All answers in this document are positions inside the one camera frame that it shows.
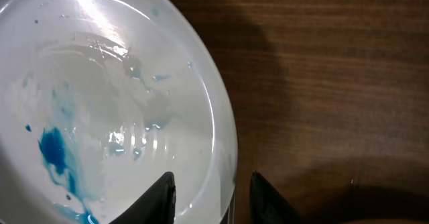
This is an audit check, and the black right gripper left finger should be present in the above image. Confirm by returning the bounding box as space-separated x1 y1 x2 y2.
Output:
110 172 176 224

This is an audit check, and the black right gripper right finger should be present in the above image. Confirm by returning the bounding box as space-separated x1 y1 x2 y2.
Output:
249 172 303 224

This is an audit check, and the white plate blue stain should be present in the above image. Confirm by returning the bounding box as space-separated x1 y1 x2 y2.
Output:
1 0 238 223

